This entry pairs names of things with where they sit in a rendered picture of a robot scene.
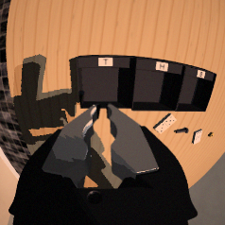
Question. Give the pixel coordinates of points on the white domino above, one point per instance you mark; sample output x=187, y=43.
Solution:
x=165, y=123

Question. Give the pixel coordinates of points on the black rack of bins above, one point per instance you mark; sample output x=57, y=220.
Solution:
x=152, y=91

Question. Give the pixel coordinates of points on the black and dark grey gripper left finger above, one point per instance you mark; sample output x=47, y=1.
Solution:
x=63, y=154

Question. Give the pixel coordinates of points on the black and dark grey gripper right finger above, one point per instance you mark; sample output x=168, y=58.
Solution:
x=136, y=152

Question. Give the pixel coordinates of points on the peach and black domino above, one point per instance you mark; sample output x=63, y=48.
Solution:
x=197, y=136

